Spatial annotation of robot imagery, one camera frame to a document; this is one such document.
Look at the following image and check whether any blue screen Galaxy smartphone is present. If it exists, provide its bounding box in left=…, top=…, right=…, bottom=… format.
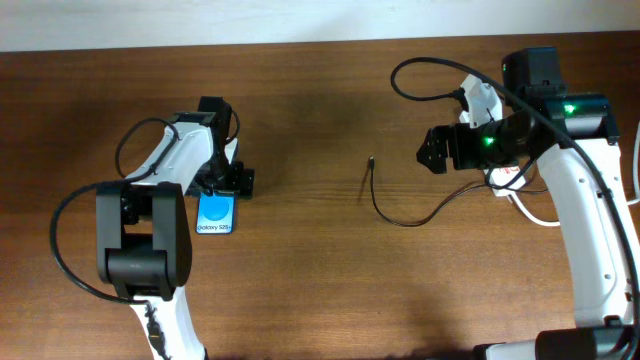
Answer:
left=196, top=194, right=236, bottom=235

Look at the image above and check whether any black USB charging cable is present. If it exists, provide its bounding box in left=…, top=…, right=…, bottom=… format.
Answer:
left=368, top=155, right=551, bottom=229

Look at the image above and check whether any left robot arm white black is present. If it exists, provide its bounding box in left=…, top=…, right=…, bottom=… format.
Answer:
left=96, top=96, right=255, bottom=359

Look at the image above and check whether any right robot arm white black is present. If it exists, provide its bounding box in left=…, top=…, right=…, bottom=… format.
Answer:
left=417, top=47, right=639, bottom=359

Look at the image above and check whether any white power strip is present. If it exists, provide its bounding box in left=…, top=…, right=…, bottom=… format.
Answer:
left=458, top=112, right=527, bottom=198

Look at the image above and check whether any white power strip cord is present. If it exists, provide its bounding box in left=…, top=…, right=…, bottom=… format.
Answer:
left=508, top=119, right=640, bottom=228

